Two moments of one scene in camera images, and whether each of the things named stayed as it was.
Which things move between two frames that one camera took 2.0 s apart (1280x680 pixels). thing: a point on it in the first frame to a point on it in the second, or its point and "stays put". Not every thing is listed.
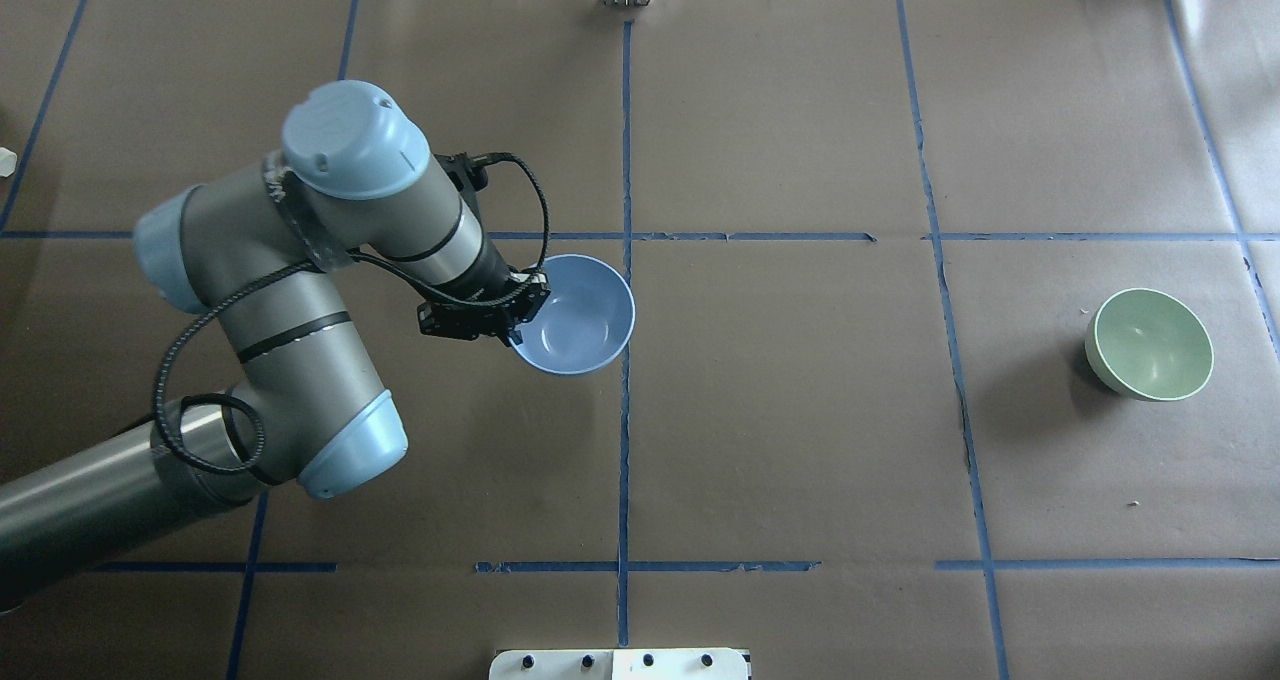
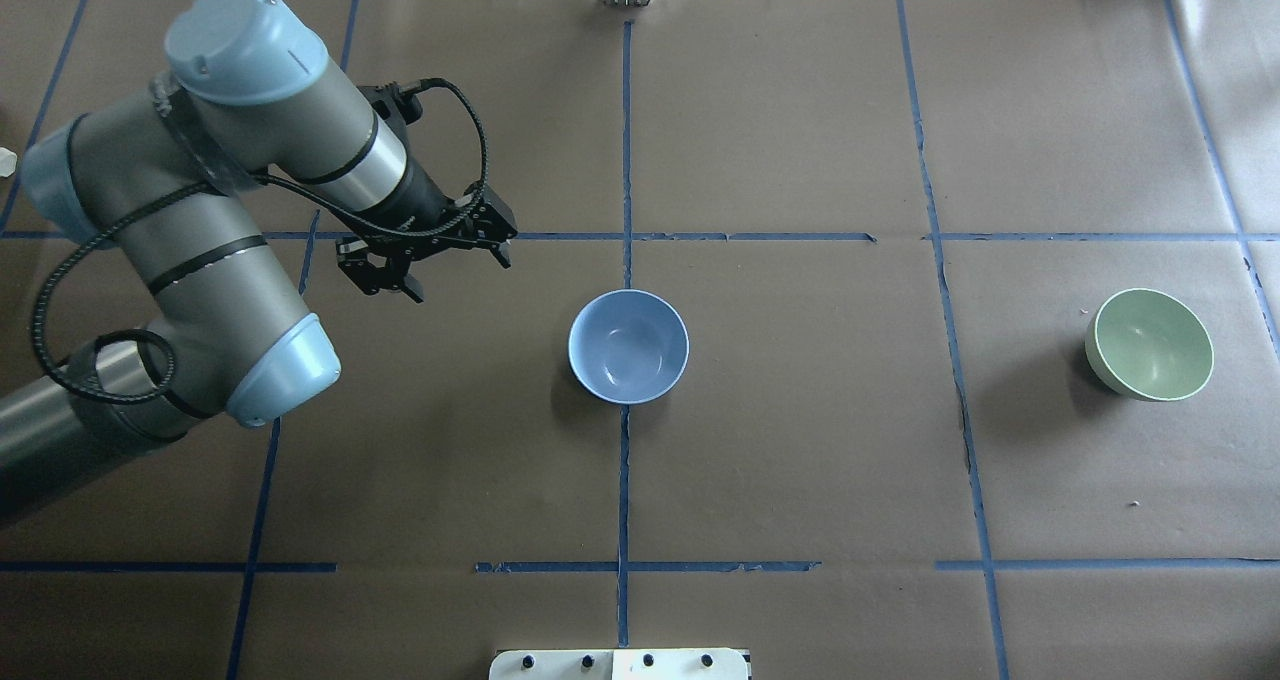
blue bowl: (585, 320) to (628, 346)
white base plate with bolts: (619, 664) stays put
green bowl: (1150, 345) stays put
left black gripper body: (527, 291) to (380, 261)
